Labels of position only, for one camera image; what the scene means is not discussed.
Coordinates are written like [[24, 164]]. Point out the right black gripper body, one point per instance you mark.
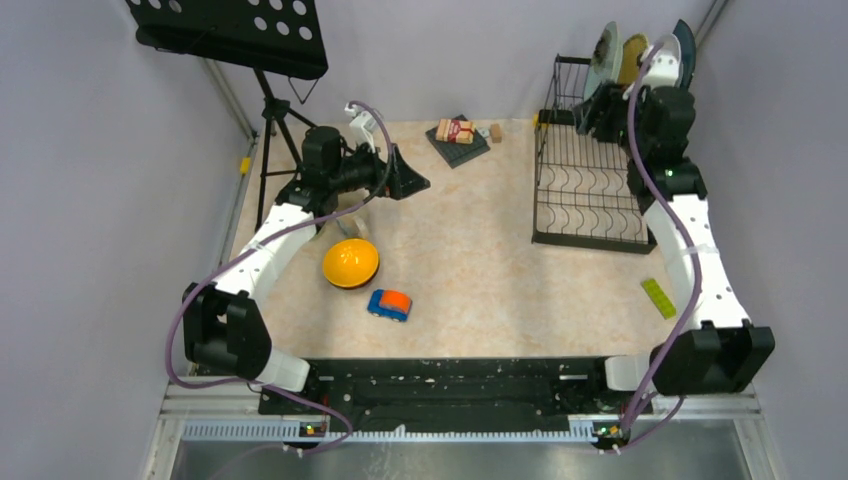
[[641, 99]]

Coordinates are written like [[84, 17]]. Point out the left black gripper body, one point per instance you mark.
[[364, 171]]

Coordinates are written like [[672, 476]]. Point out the light green round plate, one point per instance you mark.
[[606, 59]]

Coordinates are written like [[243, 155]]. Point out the yellow-rimmed patterned plate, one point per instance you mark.
[[632, 50]]

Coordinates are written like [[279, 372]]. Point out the teal square plate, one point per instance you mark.
[[688, 54]]

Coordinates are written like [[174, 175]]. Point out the black wire dish rack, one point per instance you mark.
[[589, 194]]

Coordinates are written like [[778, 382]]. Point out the blue orange toy car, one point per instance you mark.
[[390, 304]]

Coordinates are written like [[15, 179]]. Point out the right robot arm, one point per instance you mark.
[[718, 349]]

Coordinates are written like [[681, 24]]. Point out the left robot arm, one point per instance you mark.
[[222, 324]]

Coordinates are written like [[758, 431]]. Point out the beige mug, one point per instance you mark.
[[354, 226]]

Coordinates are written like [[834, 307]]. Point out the wooden blocks stack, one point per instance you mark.
[[455, 131]]

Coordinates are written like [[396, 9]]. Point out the yellow bowl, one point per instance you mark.
[[351, 263]]

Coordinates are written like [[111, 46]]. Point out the small wooden block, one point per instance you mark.
[[496, 133]]

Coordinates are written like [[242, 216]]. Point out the black music stand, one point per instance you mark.
[[280, 37]]

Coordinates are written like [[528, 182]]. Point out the green card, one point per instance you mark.
[[659, 299]]

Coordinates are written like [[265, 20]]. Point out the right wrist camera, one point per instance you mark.
[[662, 71]]

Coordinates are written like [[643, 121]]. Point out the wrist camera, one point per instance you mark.
[[362, 125], [662, 71]]

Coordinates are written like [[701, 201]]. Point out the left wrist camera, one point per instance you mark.
[[362, 125]]

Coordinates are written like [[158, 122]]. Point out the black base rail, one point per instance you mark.
[[563, 400]]

